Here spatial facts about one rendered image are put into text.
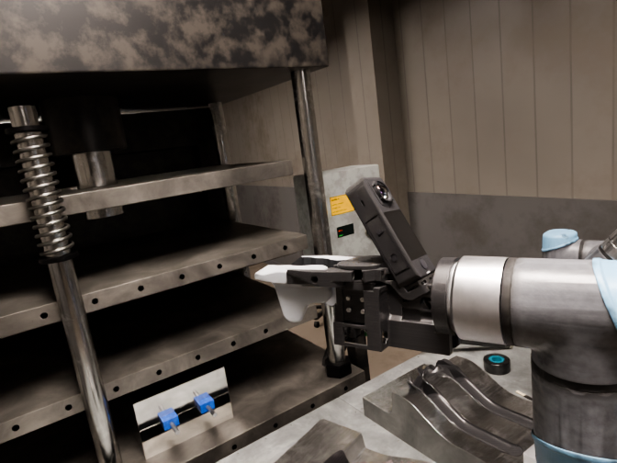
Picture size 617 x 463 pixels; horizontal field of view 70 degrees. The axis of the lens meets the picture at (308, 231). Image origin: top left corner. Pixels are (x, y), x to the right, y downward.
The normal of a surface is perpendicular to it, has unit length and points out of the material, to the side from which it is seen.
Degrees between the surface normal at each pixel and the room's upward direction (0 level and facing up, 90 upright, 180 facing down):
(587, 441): 90
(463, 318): 98
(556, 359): 90
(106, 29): 90
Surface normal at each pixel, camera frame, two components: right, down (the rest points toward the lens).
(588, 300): -0.54, -0.28
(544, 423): -0.96, 0.18
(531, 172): -0.85, 0.22
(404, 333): -0.56, 0.11
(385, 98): 0.51, 0.11
